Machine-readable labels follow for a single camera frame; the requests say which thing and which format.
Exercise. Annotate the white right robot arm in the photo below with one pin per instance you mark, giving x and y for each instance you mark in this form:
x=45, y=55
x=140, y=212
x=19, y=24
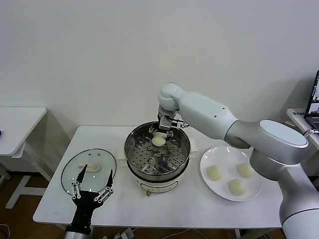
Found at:
x=204, y=109

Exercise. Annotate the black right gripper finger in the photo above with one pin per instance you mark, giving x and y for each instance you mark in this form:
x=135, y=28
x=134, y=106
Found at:
x=170, y=134
x=152, y=129

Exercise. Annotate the white desk with laptop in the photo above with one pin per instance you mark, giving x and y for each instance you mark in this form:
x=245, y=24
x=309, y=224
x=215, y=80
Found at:
x=299, y=123

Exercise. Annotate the perforated steel steamer basket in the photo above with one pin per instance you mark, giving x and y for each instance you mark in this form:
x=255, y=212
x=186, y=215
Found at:
x=174, y=159

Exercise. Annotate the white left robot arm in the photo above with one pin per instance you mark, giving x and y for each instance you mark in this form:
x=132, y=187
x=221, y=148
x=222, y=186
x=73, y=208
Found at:
x=77, y=235

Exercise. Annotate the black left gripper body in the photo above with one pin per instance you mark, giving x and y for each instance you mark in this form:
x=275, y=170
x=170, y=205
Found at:
x=84, y=204

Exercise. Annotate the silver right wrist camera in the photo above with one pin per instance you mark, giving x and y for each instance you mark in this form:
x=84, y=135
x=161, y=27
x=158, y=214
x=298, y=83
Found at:
x=165, y=123

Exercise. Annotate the round white plate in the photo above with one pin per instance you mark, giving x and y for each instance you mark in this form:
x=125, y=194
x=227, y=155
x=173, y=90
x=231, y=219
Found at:
x=219, y=154

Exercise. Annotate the grey open laptop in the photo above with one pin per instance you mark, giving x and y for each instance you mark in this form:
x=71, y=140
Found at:
x=314, y=104

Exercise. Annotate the printed desk label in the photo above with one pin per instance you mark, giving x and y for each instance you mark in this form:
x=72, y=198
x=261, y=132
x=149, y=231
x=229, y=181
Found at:
x=297, y=114

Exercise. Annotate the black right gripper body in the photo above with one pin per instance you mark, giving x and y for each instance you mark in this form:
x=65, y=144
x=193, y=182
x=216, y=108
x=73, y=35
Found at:
x=159, y=120

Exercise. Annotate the white electric cooker pot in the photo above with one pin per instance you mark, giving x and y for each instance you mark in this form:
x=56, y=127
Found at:
x=159, y=185

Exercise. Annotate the round glass pot lid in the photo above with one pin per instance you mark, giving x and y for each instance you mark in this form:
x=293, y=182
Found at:
x=66, y=174

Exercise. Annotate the white side desk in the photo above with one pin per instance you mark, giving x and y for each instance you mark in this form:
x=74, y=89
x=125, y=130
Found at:
x=20, y=124

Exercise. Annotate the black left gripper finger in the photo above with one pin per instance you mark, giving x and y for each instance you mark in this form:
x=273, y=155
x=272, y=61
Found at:
x=76, y=189
x=109, y=185

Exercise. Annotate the white steamed baozi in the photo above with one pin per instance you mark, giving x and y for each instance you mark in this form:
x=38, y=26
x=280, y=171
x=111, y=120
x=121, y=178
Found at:
x=244, y=170
x=237, y=187
x=214, y=172
x=158, y=140

